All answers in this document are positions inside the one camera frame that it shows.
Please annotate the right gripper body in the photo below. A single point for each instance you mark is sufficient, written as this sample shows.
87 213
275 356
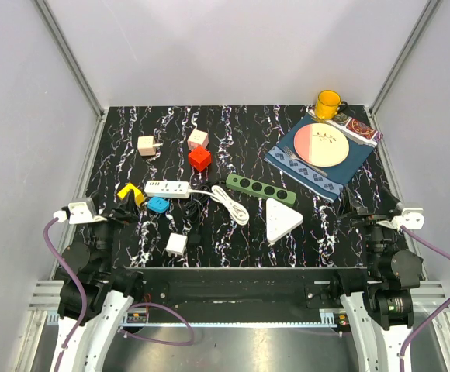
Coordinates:
369 218

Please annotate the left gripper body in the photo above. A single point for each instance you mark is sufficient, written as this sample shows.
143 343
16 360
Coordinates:
122 219

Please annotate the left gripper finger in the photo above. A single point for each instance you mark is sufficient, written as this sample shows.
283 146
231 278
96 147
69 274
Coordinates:
132 203
125 203

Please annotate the yellow cube socket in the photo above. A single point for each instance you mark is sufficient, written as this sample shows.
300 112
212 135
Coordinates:
131 189

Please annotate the white triangular power strip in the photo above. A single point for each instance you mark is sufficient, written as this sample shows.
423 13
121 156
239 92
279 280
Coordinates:
280 220

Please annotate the red cube socket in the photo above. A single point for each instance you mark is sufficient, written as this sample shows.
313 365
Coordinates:
200 158

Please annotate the green power strip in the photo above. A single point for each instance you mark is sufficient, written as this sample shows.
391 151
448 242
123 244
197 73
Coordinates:
260 190

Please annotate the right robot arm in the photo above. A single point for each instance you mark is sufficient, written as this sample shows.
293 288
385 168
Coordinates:
378 301

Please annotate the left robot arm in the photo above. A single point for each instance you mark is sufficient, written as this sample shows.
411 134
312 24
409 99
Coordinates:
95 295

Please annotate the blue plug adapter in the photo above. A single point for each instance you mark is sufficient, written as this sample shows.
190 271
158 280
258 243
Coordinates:
158 205

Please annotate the white rectangular power strip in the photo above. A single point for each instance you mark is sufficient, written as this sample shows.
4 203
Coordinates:
167 189

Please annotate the white cube charger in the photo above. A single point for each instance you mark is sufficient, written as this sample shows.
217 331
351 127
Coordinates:
176 244

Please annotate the beige cube socket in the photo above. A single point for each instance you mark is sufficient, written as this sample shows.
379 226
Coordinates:
147 146

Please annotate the pink cream plate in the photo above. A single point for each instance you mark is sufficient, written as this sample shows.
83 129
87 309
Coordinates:
321 145

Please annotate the silver fork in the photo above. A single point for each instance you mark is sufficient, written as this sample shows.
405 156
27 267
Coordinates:
292 155

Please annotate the pink cube socket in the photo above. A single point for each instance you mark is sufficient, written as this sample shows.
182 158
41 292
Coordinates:
198 138

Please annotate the yellow mug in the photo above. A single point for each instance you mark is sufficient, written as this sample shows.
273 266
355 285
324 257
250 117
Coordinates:
329 104

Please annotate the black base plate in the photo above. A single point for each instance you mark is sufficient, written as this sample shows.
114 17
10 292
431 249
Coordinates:
244 294

